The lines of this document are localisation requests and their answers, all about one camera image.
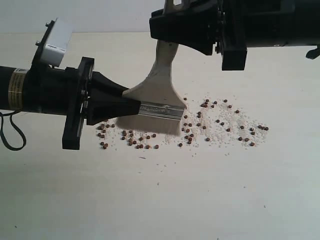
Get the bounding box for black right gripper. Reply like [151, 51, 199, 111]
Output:
[148, 0, 296, 71]

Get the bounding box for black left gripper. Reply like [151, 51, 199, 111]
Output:
[23, 57, 141, 150]

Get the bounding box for white bristle wooden paint brush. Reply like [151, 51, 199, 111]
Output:
[116, 40, 186, 136]

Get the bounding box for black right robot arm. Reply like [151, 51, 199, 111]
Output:
[149, 0, 320, 71]

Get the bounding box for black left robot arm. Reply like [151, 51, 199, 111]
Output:
[0, 57, 141, 150]

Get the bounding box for scattered brown round pellets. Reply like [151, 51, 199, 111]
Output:
[96, 97, 270, 150]

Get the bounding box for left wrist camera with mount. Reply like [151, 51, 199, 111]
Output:
[31, 18, 73, 67]

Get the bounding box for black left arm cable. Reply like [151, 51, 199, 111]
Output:
[0, 109, 27, 151]

